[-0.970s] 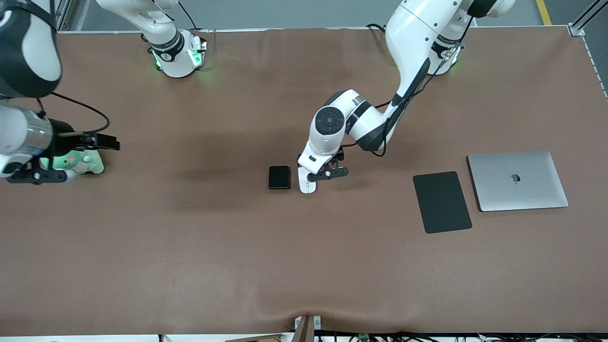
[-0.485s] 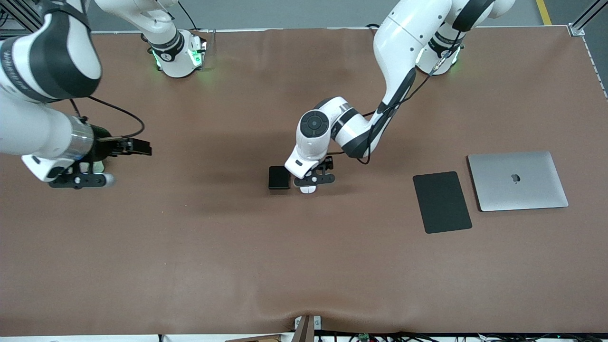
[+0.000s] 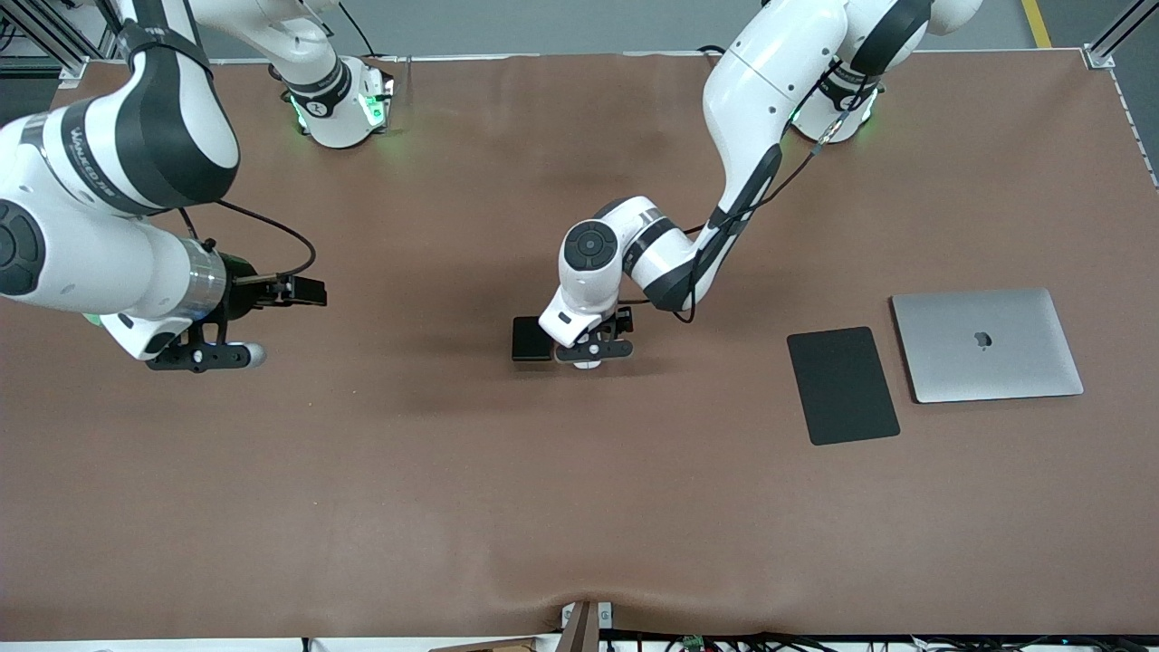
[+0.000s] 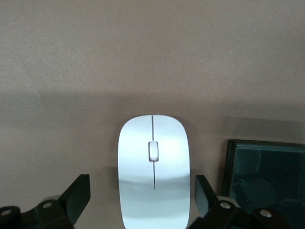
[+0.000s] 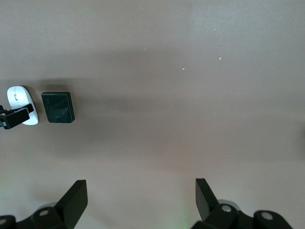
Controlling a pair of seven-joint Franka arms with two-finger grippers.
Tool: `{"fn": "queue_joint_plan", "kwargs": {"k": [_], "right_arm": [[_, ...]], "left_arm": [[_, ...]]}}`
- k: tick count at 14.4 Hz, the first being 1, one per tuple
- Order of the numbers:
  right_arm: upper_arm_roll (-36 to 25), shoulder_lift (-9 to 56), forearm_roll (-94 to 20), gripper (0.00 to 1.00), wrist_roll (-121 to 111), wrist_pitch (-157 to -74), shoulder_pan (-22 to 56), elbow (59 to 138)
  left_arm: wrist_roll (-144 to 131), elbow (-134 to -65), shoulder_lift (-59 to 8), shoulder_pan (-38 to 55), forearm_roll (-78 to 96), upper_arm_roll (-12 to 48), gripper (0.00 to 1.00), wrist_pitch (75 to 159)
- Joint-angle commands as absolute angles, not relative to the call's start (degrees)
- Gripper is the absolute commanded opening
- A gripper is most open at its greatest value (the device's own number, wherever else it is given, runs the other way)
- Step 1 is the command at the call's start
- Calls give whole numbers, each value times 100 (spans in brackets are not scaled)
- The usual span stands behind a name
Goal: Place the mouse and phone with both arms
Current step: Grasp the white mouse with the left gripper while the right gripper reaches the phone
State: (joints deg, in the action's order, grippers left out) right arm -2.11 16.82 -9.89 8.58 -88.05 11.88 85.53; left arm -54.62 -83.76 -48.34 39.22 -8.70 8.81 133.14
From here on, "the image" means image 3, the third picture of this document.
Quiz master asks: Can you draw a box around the black phone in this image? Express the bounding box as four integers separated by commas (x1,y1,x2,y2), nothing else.
511,315,555,362

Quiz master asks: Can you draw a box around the black mouse pad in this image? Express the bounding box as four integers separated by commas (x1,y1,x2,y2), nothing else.
786,326,902,446

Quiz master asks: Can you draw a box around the brown table mat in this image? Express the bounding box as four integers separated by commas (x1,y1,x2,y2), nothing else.
0,50,1159,640

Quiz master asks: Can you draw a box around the silver laptop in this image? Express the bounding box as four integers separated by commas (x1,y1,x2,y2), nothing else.
890,287,1086,405

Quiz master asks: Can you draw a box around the black right base cable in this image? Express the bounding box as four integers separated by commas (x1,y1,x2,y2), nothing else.
339,0,379,61

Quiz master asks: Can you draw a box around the metal table clamp bracket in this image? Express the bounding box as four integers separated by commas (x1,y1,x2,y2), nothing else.
560,600,615,652

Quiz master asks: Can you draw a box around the aluminium frame post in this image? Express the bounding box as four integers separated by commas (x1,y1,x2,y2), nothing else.
1085,0,1159,72
0,0,128,88

